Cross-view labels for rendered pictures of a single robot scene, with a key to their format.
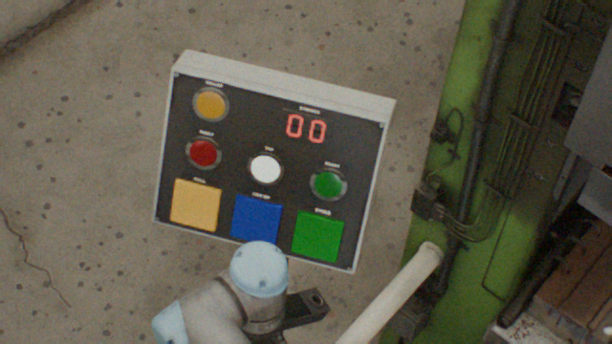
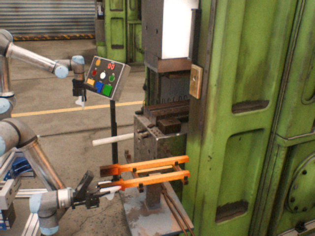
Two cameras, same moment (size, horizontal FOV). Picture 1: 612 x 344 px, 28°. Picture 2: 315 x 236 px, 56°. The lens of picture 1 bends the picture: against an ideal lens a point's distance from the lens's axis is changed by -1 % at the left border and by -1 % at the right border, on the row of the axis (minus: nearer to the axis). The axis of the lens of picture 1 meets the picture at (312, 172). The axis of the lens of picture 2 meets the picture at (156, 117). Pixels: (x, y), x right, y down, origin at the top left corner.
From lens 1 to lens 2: 1.80 m
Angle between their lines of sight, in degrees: 39
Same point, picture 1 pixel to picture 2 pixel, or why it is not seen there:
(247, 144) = (101, 70)
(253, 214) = (98, 85)
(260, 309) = (74, 65)
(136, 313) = (97, 167)
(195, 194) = (90, 81)
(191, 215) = not seen: hidden behind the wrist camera
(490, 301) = not seen: hidden behind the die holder
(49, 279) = (85, 158)
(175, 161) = (89, 74)
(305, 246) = (104, 92)
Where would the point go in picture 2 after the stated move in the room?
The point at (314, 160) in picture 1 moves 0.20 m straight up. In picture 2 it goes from (110, 73) to (110, 46)
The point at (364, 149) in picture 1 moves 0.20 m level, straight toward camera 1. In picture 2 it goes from (119, 70) to (100, 76)
